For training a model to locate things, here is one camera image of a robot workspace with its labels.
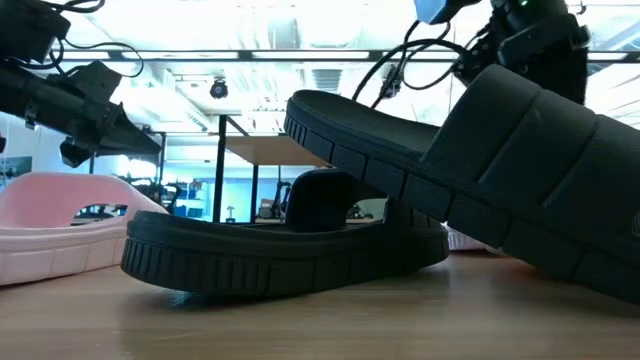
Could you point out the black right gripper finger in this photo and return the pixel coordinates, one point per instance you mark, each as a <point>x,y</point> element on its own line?
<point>565,75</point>

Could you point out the black ceiling spot lamp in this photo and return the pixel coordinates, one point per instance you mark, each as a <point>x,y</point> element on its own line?
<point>218,89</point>

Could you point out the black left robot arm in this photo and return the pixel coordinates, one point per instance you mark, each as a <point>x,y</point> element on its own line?
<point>40,100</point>

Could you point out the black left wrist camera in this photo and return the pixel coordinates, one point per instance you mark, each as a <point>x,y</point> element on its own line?
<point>97,80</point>

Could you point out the wooden shelf with black legs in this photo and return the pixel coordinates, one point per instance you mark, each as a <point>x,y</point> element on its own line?
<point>270,150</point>

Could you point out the background workbench with equipment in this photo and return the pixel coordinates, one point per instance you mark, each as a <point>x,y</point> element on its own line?
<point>192,200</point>

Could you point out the dark wall picture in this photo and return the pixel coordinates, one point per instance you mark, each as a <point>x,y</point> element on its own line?
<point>17,166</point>

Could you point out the black background rack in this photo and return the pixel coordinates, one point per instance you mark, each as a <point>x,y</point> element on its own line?
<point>163,165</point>

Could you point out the black rubber slide sandal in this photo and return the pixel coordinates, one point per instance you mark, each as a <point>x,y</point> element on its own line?
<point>525,165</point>
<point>250,260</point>

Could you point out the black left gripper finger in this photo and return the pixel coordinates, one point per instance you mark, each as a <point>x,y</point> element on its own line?
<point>135,132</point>
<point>135,150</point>

